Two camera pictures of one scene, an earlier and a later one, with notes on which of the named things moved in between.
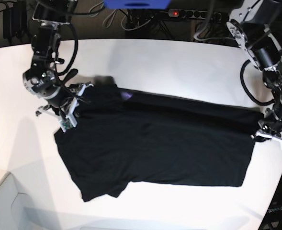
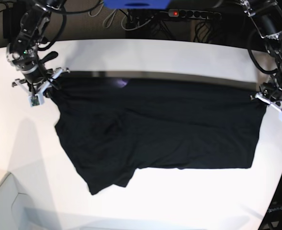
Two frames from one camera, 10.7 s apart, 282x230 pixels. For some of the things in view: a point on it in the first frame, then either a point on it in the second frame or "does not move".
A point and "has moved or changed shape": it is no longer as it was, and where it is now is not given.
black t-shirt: x=122 y=137 has moved or changed shape
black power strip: x=203 y=15 does not move
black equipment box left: x=15 y=21 does not move
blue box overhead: x=137 y=4 does not move
